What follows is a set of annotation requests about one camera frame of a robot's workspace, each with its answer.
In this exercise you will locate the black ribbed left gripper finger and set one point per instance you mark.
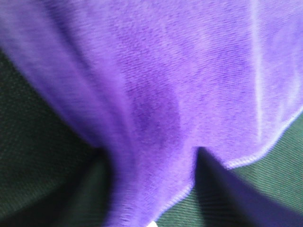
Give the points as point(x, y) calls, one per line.
point(227, 201)

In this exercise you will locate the purple microfiber towel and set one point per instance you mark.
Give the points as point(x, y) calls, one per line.
point(153, 80)

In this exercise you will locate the white towel label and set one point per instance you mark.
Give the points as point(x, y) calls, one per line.
point(153, 224)

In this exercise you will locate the black fabric table cover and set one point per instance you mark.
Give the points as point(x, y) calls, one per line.
point(50, 178)

